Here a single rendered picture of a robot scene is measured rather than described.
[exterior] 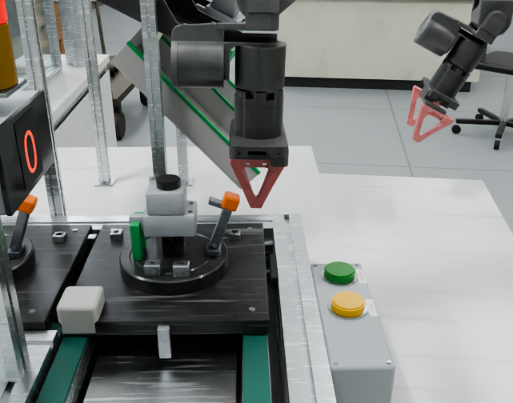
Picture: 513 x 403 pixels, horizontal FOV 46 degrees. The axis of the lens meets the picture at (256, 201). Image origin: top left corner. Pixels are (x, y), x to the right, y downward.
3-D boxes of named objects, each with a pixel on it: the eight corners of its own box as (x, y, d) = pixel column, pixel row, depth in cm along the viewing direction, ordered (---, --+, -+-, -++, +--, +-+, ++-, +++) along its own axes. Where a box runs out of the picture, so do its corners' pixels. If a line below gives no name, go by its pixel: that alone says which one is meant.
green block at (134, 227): (143, 255, 78) (140, 221, 76) (142, 260, 77) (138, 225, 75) (134, 255, 78) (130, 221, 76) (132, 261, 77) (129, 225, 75)
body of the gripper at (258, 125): (230, 161, 68) (230, 97, 65) (230, 132, 77) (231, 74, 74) (287, 162, 68) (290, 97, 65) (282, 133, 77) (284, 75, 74)
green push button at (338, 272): (351, 273, 81) (352, 260, 80) (356, 289, 77) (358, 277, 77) (322, 273, 81) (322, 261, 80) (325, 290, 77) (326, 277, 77)
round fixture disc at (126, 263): (229, 239, 86) (229, 226, 85) (226, 295, 73) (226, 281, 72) (130, 240, 86) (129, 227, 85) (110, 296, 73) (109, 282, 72)
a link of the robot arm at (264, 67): (288, 38, 64) (285, 29, 70) (223, 37, 64) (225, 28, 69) (285, 101, 67) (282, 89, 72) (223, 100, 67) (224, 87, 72)
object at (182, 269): (190, 270, 75) (190, 259, 74) (189, 277, 73) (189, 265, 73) (174, 270, 75) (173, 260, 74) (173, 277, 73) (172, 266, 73)
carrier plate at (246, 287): (263, 234, 91) (263, 221, 90) (269, 333, 70) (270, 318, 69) (103, 235, 91) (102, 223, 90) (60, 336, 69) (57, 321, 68)
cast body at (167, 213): (198, 221, 79) (195, 171, 76) (195, 237, 75) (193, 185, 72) (133, 221, 79) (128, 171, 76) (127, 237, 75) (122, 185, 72)
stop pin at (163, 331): (172, 352, 71) (170, 324, 69) (171, 358, 69) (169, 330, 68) (160, 352, 70) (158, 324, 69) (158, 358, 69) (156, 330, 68)
